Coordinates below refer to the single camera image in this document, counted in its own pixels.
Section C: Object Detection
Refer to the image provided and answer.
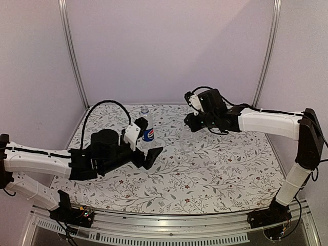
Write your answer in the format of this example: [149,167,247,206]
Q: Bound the black braided right camera cable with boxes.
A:
[190,86,231,106]

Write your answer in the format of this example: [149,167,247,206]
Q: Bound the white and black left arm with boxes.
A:
[1,129,163,222]

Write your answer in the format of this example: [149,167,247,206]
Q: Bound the aluminium corner post right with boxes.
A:
[252,0,281,107]

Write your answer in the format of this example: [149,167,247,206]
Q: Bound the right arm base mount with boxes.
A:
[247,196,292,241]

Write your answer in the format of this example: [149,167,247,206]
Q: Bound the left wrist camera on white mount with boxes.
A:
[122,117,148,151]

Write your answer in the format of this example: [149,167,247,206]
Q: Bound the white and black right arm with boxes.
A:
[184,86,327,223]

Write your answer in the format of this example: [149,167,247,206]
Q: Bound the wrist camera on white mount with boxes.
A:
[184,91,204,116]
[122,117,148,151]

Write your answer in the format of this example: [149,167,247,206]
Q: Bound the aluminium front frame rail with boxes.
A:
[21,199,321,246]

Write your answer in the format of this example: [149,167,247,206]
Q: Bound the aluminium corner post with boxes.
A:
[252,0,281,107]
[58,0,89,109]

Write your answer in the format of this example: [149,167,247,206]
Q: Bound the black braided camera cable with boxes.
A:
[80,99,133,152]
[190,86,231,106]

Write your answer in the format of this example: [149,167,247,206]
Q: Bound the floral patterned table mat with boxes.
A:
[50,105,284,214]

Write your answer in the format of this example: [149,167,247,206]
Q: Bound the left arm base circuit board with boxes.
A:
[49,190,95,228]

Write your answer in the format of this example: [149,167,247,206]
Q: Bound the right wrist camera on white mount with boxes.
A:
[184,91,204,116]

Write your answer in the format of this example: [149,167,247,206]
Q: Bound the black braided left camera cable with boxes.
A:
[80,99,133,152]

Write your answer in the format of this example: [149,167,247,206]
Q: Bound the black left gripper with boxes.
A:
[100,135,163,175]

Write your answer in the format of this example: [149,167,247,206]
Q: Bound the clear Pepsi plastic bottle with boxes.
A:
[139,106,155,154]

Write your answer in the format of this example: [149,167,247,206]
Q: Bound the aluminium corner post left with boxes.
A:
[58,0,89,109]

